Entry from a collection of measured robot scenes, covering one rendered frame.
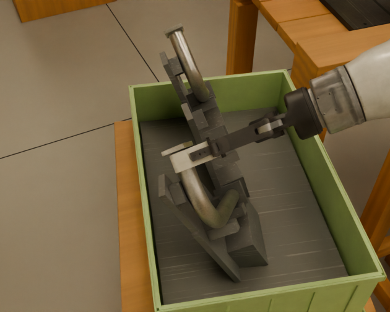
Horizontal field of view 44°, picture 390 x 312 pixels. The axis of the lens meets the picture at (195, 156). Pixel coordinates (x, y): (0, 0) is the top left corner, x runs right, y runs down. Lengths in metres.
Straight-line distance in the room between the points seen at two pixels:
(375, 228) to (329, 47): 0.59
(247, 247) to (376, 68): 0.44
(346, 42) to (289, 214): 0.65
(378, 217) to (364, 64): 0.96
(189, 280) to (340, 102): 0.50
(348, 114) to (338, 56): 0.80
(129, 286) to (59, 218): 1.18
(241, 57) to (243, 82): 0.82
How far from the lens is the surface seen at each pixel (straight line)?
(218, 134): 1.13
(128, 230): 1.16
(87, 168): 2.38
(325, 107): 0.71
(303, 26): 1.65
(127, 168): 1.28
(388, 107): 0.72
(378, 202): 1.60
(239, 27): 2.02
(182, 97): 1.05
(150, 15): 3.40
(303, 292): 0.91
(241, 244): 0.97
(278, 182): 1.17
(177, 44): 1.02
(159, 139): 1.26
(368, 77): 0.71
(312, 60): 1.47
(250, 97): 1.33
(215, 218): 0.81
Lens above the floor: 1.74
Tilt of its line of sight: 47 degrees down
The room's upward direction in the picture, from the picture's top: straight up
